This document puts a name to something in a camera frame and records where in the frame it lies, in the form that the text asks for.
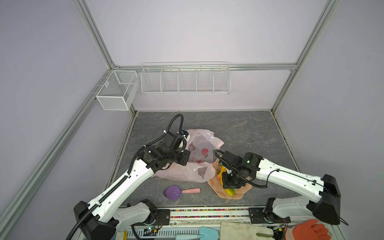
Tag pink plastic bag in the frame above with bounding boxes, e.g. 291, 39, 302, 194
154, 129, 224, 183

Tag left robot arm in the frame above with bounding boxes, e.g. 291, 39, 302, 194
67, 144, 190, 240

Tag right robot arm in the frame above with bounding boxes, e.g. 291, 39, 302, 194
214, 150, 343, 225

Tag yellow banana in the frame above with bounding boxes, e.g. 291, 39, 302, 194
218, 166, 227, 188

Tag red strawberry at plate front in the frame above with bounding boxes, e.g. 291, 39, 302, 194
225, 189, 236, 196

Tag beige wavy fruit plate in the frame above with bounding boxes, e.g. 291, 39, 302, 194
207, 158, 253, 200

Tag beige cloth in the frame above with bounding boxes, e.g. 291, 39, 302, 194
219, 222, 275, 240

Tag teal spatula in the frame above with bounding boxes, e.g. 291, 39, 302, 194
175, 227, 220, 240

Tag small white mesh basket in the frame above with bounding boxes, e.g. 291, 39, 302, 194
96, 70, 140, 111

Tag orange rubber glove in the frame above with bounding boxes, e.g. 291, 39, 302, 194
284, 220, 331, 240

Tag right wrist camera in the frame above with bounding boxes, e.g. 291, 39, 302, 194
219, 151, 237, 170

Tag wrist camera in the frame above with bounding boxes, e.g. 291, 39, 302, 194
161, 130, 190, 151
219, 151, 237, 170

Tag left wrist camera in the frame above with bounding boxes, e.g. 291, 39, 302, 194
161, 130, 190, 151

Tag purple scoop pink handle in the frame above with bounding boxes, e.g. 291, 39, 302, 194
163, 185, 201, 201

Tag black corrugated cable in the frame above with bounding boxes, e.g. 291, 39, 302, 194
127, 113, 185, 175

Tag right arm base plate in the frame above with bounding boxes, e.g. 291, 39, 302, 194
248, 207, 291, 224

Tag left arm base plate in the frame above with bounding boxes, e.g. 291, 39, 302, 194
134, 209, 171, 226

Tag long white wire basket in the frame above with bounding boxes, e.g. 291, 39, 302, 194
141, 62, 232, 95

